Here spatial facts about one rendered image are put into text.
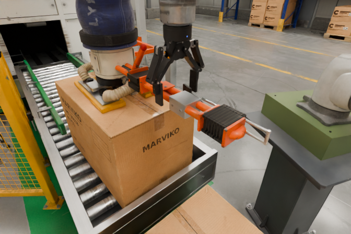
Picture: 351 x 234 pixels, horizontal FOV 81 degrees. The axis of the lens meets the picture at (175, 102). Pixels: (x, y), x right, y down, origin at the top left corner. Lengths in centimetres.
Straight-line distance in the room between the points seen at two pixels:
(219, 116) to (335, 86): 63
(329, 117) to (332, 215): 99
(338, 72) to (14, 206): 208
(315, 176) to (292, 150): 14
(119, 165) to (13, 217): 126
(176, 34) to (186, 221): 72
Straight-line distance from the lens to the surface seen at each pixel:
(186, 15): 52
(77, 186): 114
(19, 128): 141
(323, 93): 106
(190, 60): 60
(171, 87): 64
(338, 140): 102
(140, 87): 69
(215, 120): 47
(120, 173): 80
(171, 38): 53
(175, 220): 95
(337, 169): 104
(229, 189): 176
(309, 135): 104
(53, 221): 178
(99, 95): 90
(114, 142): 70
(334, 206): 199
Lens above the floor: 137
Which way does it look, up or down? 30 degrees down
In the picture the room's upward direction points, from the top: straight up
